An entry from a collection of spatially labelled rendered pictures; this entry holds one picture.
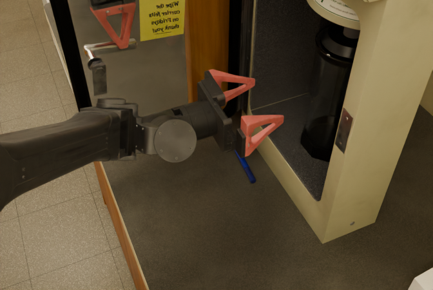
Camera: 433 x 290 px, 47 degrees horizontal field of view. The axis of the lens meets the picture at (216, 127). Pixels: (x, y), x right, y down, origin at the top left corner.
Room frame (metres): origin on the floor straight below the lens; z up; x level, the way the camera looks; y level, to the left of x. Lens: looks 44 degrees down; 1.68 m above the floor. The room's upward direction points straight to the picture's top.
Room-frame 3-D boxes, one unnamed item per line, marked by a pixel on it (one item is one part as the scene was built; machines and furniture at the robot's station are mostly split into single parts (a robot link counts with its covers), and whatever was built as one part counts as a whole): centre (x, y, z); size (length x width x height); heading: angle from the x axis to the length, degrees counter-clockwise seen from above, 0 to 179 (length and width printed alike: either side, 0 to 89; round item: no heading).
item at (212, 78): (0.61, -0.02, 1.17); 0.09 x 0.07 x 0.07; 113
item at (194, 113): (0.55, 0.03, 1.17); 0.10 x 0.07 x 0.07; 23
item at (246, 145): (0.54, -0.05, 1.17); 0.09 x 0.07 x 0.07; 113
